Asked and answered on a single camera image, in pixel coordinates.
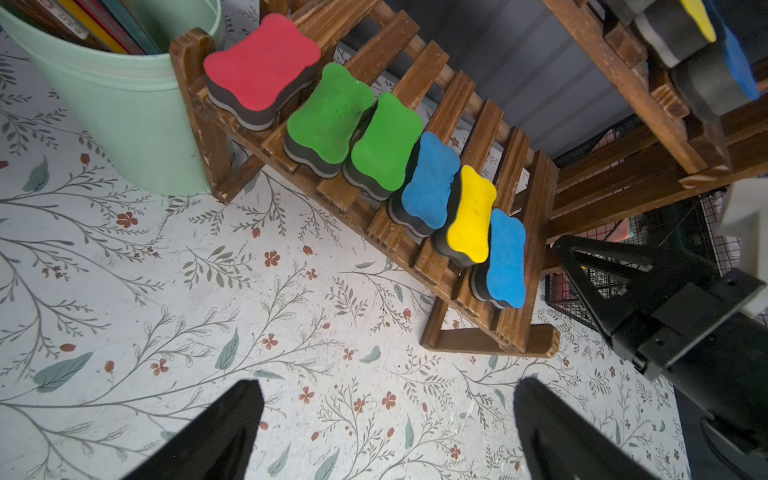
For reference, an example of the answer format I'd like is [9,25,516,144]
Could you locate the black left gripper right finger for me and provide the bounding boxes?
[514,377,653,479]

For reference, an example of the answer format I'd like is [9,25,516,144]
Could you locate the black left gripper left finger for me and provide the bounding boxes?
[126,380,265,479]

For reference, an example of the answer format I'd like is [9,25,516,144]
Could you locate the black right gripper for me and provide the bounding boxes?
[552,235,767,460]

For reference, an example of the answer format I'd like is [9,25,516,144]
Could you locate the wooden two-tier shelf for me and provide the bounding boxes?
[169,1,767,358]

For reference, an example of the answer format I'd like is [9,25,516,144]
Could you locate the blue eraser shelf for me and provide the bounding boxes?
[671,26,760,122]
[470,208,526,309]
[387,132,461,238]

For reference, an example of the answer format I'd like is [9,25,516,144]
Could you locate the yellow eraser shelf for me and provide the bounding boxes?
[432,165,497,268]
[634,0,717,68]

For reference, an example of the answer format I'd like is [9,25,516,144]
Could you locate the yellow eraser bottom shelf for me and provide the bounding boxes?
[432,165,497,268]

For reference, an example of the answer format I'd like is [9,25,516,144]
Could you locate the green eraser shelf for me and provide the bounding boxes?
[283,63,375,179]
[342,93,423,201]

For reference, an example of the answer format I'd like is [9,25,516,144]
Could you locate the red eraser bottom shelf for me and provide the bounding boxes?
[203,14,321,131]

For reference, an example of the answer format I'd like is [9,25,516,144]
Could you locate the green pencil cup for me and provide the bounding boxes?
[1,1,225,195]

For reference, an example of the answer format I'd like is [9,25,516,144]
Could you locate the pencils in cup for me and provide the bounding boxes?
[1,0,162,55]

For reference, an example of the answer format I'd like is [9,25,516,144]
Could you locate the black wire desk organizer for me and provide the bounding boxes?
[543,113,768,337]

